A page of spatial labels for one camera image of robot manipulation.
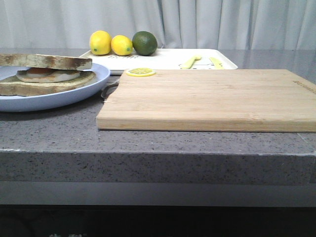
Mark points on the light blue round plate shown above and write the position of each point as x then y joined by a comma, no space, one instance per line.
50,101

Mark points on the fried egg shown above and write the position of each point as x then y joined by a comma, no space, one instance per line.
46,75

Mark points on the bread slice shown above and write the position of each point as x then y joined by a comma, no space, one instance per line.
12,86
46,61

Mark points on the cream bear tray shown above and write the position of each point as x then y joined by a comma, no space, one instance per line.
162,59

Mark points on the wooden cutting board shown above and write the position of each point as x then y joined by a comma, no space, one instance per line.
249,100

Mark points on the lemon slice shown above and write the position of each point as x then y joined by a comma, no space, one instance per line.
140,72

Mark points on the yellow plastic fork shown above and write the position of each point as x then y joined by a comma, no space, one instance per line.
188,64

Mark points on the green lime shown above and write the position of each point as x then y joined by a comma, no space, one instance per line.
144,43

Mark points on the yellow plastic knife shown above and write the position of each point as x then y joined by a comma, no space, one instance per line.
217,63

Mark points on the right yellow lemon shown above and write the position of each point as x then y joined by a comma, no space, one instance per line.
121,45

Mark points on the yellow lemon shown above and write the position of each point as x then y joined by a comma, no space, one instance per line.
100,43
121,45

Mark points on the left yellow lemon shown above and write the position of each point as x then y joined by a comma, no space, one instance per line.
100,43

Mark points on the grey curtain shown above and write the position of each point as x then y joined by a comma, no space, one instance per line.
215,24

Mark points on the metal cutting board handle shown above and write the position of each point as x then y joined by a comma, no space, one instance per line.
109,89

